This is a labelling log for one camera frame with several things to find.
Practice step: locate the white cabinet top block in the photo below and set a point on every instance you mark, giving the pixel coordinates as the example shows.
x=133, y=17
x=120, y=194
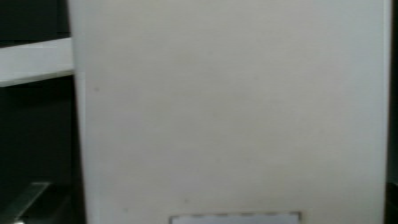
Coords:
x=232, y=103

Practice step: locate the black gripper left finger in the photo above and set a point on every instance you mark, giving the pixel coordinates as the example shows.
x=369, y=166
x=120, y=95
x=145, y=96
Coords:
x=44, y=205

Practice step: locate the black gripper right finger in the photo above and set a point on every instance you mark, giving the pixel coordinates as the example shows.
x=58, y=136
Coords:
x=391, y=203

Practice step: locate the white U-shaped fence wall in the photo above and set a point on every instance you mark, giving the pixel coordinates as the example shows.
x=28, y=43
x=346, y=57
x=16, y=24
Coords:
x=33, y=62

